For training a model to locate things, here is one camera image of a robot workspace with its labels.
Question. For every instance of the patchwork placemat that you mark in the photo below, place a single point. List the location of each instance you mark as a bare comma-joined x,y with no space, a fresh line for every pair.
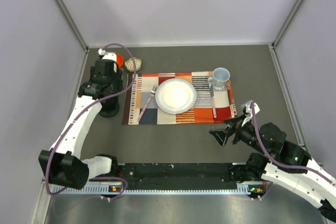
201,112

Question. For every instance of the small patterned bowl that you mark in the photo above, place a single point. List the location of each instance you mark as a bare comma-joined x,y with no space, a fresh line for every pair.
133,64

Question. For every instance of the orange bowl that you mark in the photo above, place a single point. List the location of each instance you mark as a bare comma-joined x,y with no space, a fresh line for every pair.
120,60

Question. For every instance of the pink handled fork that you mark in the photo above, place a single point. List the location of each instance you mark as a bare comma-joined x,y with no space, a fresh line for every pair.
152,95

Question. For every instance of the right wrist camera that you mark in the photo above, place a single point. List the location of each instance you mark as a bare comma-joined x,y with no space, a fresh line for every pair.
249,108

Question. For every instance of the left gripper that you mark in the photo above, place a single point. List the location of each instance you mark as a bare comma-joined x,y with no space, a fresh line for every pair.
92,72

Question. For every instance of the black clamp phone stand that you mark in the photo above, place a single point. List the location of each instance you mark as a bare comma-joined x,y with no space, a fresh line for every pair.
110,107

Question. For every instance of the white plate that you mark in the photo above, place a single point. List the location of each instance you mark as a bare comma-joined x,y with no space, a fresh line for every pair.
175,96

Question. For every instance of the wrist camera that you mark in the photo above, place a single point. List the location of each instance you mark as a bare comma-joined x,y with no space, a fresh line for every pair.
111,56
249,108

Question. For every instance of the light blue cup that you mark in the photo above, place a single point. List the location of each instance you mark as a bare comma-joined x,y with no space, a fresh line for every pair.
219,78

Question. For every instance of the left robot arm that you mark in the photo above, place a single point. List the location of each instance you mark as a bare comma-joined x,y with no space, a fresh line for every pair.
62,164

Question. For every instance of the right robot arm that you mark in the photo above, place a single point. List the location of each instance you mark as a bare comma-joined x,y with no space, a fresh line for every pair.
281,162

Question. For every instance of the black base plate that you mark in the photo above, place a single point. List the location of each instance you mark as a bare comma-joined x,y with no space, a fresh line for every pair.
180,176

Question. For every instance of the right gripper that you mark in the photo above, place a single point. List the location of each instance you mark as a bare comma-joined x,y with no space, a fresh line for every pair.
220,136

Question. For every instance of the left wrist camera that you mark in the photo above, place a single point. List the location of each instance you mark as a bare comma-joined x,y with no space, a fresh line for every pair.
111,56

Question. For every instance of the pink handled knife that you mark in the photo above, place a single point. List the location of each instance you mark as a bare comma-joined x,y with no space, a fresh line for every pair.
212,101

